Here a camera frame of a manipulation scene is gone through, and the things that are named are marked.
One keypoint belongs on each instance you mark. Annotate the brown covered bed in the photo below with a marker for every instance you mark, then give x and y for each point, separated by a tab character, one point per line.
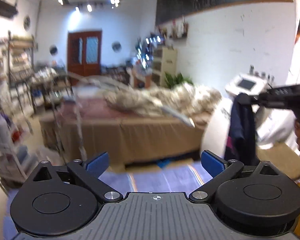
129	138

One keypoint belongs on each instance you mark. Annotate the navy Minnie Mouse shirt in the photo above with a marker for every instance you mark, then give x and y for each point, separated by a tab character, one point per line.
241	141

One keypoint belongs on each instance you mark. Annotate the left metal shelving rack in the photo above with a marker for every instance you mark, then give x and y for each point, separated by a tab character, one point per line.
16	72

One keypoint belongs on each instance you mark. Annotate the white medical machine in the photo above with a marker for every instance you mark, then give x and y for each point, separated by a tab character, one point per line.
247	84

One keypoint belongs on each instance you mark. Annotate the cream cabinet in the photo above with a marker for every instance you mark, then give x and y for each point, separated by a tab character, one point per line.
164	61

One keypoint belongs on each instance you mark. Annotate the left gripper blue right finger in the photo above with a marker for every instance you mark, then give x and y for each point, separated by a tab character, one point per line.
220	170

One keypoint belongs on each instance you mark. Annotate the green potted plant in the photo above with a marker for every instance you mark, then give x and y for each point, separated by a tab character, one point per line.
175	80

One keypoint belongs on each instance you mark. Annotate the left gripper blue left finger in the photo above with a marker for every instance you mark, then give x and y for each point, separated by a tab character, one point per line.
86	174

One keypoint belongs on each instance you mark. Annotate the beige crumpled duvet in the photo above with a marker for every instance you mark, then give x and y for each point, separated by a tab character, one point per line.
183	102

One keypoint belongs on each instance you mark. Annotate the red wooden double door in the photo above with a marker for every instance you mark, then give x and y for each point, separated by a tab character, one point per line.
84	52

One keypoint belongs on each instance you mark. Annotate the blue plaid bedsheet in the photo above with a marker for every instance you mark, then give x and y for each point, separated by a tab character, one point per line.
182	178

